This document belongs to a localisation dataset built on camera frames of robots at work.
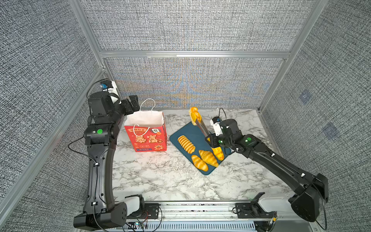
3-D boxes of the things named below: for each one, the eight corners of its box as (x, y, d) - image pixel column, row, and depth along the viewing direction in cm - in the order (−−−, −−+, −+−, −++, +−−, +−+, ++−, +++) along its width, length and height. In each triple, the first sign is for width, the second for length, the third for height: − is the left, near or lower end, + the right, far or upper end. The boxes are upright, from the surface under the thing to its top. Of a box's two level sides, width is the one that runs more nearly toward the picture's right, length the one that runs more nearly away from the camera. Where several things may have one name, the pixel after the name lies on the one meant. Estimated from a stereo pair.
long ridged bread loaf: (189, 155, 94) (189, 153, 92) (176, 140, 101) (176, 138, 99) (196, 150, 96) (196, 147, 94) (183, 136, 104) (183, 133, 101)
